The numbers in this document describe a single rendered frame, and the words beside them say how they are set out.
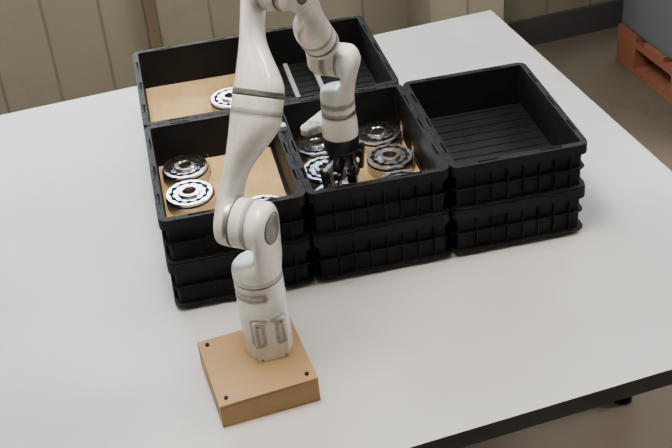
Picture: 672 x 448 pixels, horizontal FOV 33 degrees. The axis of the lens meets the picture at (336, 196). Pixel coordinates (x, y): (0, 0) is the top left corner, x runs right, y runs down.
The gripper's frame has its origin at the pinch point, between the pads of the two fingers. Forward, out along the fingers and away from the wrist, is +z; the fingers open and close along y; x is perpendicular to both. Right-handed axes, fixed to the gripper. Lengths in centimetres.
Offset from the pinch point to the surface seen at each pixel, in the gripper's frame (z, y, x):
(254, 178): 2.1, -2.5, 22.8
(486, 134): 2.3, 37.3, -14.1
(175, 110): 2, 14, 60
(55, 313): 15, -49, 43
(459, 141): 2.3, 31.8, -10.1
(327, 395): 15.1, -41.2, -21.7
